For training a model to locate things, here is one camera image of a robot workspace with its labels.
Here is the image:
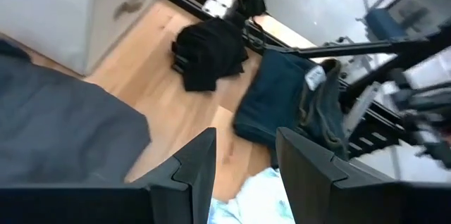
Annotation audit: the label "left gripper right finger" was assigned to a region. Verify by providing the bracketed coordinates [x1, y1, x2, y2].
[276, 127, 451, 224]

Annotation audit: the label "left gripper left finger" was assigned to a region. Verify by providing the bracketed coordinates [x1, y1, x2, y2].
[0, 127, 217, 224]

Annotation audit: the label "dark teal jeans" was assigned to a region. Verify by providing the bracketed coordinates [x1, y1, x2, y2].
[232, 48, 350, 163]

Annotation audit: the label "dark grey shirt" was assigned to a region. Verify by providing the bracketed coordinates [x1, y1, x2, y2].
[0, 39, 152, 185]

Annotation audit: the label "black aluminium table frame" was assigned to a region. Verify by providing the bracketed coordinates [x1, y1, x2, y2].
[161, 0, 406, 158]

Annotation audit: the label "pale blue patterned cloth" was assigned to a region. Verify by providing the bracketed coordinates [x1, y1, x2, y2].
[206, 166, 296, 224]

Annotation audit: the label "black garment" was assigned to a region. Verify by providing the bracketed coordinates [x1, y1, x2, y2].
[171, 17, 249, 93]

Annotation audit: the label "beige fabric storage bin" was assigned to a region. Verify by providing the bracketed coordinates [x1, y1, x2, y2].
[0, 0, 169, 76]

